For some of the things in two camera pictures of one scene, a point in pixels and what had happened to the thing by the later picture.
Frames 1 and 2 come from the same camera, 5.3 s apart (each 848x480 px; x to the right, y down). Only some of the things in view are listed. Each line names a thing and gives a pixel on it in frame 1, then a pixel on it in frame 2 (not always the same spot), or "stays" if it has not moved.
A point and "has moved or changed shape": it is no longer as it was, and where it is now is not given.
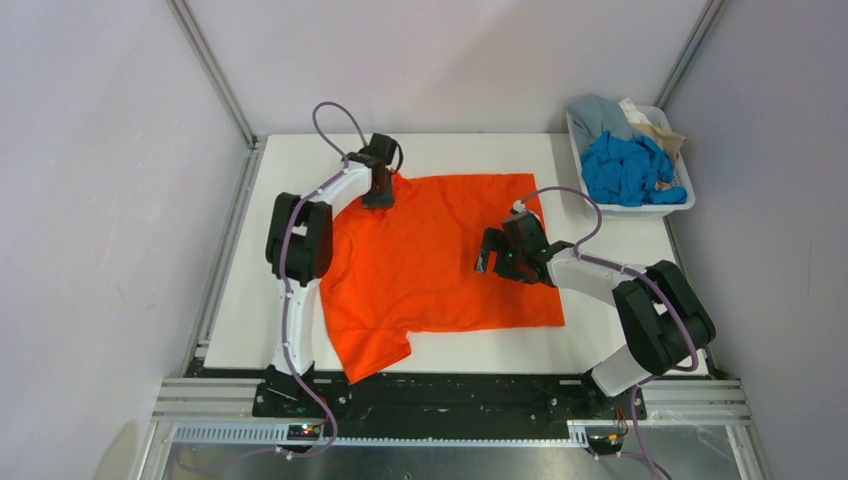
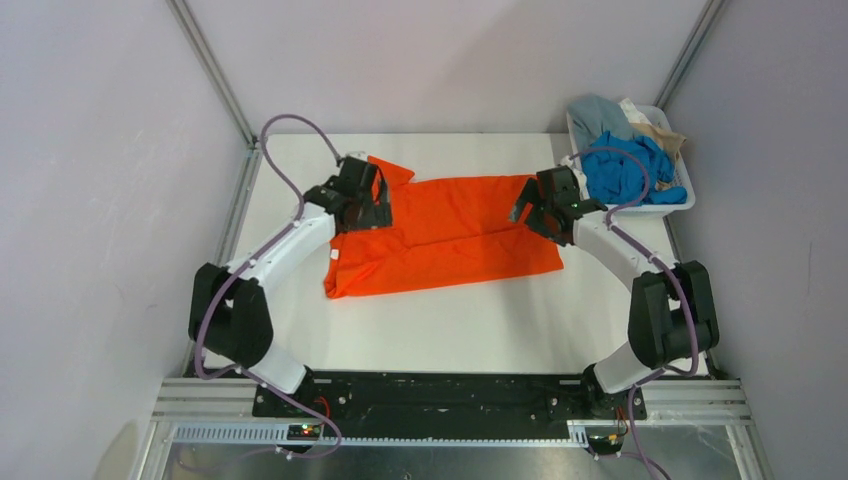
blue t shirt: (629, 172) stays
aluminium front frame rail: (209, 410) stays
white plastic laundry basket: (654, 115) stays
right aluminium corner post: (689, 52) stays
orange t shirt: (409, 269) has moved or changed shape
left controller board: (303, 432) stays
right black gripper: (496, 239) to (532, 193)
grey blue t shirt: (592, 115) stays
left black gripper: (385, 201) to (378, 216)
